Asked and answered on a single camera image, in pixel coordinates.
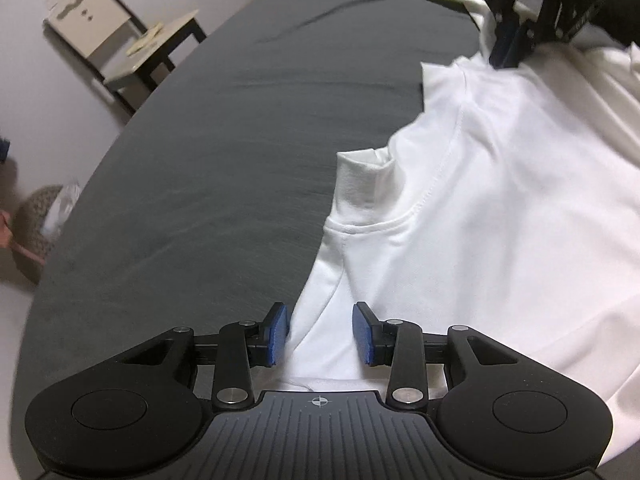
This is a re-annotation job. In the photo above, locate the woven grey waste basket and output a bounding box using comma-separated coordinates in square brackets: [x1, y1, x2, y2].
[9, 182, 82, 285]

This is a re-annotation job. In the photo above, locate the white long sleeve shirt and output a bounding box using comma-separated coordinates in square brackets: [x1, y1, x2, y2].
[259, 0, 639, 458]

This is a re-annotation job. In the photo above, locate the dark grey bed sheet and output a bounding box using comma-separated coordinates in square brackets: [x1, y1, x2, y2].
[11, 0, 478, 479]

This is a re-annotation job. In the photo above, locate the cream and black wooden chair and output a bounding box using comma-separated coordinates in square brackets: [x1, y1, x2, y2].
[43, 0, 207, 115]

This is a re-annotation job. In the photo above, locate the yellow item on chair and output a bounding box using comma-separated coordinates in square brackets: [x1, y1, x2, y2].
[126, 22, 164, 56]

